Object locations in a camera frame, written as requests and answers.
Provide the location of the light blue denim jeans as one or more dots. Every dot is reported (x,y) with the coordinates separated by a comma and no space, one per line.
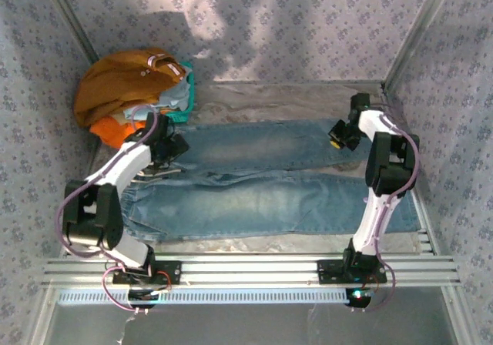
(250,202)

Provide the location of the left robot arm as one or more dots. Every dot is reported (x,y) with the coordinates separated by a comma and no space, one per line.
(127,160)

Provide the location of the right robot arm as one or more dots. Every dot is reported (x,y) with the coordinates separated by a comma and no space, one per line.
(389,168)

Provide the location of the mustard brown trousers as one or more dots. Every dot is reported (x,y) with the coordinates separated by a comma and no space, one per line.
(115,83)

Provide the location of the teal plastic basket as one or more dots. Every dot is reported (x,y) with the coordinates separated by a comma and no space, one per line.
(181,118)

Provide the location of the pale blue garment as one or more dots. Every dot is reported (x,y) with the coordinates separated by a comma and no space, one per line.
(175,96)

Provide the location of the orange garment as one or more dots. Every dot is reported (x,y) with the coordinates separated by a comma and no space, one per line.
(109,129)

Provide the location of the floral fabric backdrop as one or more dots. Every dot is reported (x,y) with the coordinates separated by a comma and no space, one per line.
(308,25)

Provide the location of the left control board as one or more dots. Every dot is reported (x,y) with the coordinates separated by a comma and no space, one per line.
(142,299)

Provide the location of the control board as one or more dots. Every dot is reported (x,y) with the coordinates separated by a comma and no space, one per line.
(142,299)
(358,298)

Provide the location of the right control board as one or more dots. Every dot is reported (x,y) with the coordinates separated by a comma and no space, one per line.
(358,298)

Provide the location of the white paper strip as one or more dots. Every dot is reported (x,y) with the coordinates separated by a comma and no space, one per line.
(123,329)

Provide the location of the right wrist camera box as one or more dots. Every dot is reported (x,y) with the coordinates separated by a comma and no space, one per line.
(337,128)

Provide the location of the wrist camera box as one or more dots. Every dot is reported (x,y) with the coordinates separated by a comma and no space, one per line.
(179,146)
(337,128)

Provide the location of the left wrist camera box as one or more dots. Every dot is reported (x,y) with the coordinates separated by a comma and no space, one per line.
(179,146)

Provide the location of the aluminium side frame rail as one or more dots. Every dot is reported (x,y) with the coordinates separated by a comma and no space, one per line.
(425,222)

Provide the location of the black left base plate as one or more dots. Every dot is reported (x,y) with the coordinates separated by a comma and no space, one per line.
(169,272)

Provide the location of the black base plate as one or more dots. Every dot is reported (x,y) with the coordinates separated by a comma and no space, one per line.
(329,272)
(169,272)

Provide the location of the aluminium frame post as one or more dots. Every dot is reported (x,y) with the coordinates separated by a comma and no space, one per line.
(416,29)

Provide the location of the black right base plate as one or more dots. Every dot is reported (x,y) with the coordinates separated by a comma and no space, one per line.
(329,272)

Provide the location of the aluminium mounting rail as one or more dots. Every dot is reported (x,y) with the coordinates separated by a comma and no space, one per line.
(250,272)

